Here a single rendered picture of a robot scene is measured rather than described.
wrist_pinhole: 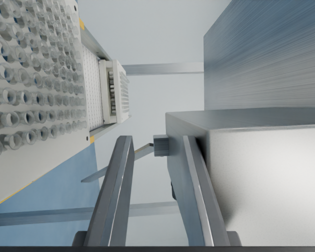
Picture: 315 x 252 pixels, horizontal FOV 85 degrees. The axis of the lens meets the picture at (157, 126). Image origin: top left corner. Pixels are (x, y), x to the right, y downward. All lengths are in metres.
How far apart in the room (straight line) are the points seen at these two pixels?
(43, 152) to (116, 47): 3.30
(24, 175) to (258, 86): 0.40
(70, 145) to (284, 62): 0.36
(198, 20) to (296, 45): 3.35
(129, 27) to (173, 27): 0.78
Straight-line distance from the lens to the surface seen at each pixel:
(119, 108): 0.69
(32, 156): 0.20
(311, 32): 0.34
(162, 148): 0.27
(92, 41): 0.57
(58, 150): 0.24
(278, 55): 0.38
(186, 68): 1.17
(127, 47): 3.44
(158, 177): 3.78
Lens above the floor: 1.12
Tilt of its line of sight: 2 degrees up
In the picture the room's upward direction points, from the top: 87 degrees clockwise
